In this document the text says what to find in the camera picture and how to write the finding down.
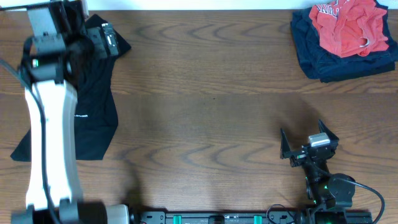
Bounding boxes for red orange t-shirt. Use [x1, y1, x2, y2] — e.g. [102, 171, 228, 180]
[309, 0, 389, 58]

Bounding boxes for folded navy blue clothes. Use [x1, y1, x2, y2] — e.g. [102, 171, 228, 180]
[290, 0, 397, 83]

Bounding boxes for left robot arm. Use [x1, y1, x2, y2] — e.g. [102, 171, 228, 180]
[11, 1, 131, 223]

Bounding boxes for black t-shirt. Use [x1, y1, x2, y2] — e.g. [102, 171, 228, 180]
[10, 13, 132, 162]

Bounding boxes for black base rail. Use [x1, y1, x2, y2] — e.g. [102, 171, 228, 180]
[130, 210, 373, 224]

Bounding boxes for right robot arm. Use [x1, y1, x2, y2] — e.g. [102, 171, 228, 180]
[280, 120, 355, 223]

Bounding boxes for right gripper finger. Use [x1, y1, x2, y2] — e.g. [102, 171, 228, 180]
[280, 129, 291, 153]
[318, 119, 339, 142]

